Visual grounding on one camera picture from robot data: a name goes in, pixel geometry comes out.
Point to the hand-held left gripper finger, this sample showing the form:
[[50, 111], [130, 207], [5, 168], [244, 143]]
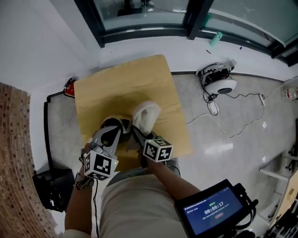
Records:
[[117, 141], [103, 131]]

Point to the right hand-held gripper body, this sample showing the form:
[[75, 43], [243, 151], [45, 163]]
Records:
[[158, 151]]

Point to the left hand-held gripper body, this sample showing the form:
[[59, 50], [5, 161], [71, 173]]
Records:
[[101, 165]]

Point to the white fluffy cloth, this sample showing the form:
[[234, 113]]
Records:
[[146, 116]]

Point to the person's right forearm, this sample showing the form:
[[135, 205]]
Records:
[[172, 181]]

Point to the person's left forearm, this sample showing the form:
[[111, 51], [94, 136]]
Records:
[[79, 206]]

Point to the person's left hand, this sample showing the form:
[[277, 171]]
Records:
[[87, 147]]

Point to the person's grey jeans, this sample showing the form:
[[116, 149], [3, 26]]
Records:
[[172, 166]]

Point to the black box on floor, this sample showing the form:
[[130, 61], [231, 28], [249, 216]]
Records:
[[54, 190]]

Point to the red fire extinguisher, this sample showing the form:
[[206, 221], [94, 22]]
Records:
[[69, 89]]

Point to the person's white shirt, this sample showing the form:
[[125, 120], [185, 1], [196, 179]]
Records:
[[139, 209]]

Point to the black power adapter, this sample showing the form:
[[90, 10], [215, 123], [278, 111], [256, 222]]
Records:
[[212, 97]]

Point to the black tablet screen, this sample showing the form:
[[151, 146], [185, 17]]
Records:
[[211, 209]]

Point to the white round device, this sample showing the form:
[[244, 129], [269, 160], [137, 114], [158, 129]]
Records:
[[220, 83]]

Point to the white power strip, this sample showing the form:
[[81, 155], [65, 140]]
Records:
[[262, 100]]

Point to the teal roll on floor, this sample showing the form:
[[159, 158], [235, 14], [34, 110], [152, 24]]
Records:
[[215, 39]]

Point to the white shelf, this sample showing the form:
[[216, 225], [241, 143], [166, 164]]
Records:
[[277, 172]]

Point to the wooden board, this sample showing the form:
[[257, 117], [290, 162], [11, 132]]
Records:
[[286, 197]]

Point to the clear plastic bottle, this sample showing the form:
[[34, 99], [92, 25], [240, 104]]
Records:
[[289, 93]]

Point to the black tablet mount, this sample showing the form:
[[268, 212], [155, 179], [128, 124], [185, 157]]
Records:
[[246, 200]]

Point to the dark window frame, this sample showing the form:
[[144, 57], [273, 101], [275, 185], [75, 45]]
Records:
[[186, 23]]

